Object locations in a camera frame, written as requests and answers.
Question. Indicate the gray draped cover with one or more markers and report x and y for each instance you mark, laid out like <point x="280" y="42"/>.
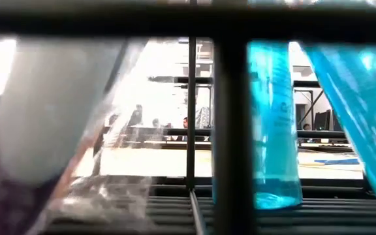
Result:
<point x="204" y="117"/>

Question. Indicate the blue mouthwash bottle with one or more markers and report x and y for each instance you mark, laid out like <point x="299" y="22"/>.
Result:
<point x="370" y="114"/>

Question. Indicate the blue toothbrush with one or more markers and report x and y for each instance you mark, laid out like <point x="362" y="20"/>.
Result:
<point x="338" y="161"/>

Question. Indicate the mouthwash bottle with green label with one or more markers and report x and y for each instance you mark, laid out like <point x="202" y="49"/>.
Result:
<point x="273" y="147"/>

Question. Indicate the person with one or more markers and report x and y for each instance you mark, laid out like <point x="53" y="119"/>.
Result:
<point x="185" y="122"/>
<point x="306" y="126"/>
<point x="156" y="122"/>

